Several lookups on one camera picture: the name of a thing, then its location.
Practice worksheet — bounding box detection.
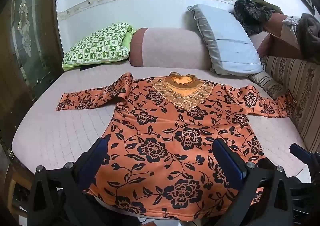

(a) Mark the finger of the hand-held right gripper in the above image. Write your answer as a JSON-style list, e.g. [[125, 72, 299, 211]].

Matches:
[[289, 143, 313, 166]]

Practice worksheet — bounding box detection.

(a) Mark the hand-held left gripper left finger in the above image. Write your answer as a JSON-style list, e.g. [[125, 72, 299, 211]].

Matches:
[[27, 135, 111, 226]]

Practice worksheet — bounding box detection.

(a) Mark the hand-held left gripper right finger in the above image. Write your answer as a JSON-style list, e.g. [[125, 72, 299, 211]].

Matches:
[[212, 138, 294, 226]]

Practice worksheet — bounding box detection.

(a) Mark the orange black floral sweater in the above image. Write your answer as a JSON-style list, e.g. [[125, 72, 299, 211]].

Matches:
[[55, 72, 297, 221]]

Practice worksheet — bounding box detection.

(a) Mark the pink quilted bed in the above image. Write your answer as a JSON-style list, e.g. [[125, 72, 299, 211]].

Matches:
[[11, 62, 315, 216]]

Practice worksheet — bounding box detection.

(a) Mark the striped floral sofa back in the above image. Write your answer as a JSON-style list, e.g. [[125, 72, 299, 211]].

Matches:
[[262, 56, 320, 154]]

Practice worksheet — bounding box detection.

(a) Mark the beige striped floral pillow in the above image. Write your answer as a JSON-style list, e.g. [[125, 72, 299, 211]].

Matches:
[[247, 71, 292, 100]]

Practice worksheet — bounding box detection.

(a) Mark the green checkered folded blanket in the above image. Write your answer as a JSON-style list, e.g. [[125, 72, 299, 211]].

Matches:
[[62, 22, 137, 71]]

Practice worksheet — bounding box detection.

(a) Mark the brown cushion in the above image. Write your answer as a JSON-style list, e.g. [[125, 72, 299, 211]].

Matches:
[[257, 13, 303, 59]]

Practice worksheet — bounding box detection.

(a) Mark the dark grey jacket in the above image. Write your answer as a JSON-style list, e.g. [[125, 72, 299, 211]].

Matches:
[[297, 13, 320, 64]]

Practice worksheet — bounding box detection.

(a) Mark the light blue pillow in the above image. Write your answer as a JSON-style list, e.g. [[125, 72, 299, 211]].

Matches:
[[187, 4, 265, 76]]

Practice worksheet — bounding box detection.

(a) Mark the pink brown bolster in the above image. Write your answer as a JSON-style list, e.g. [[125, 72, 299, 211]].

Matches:
[[129, 27, 212, 67]]

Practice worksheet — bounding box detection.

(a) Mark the white lace cloth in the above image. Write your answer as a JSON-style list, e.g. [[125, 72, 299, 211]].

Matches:
[[282, 15, 302, 27]]

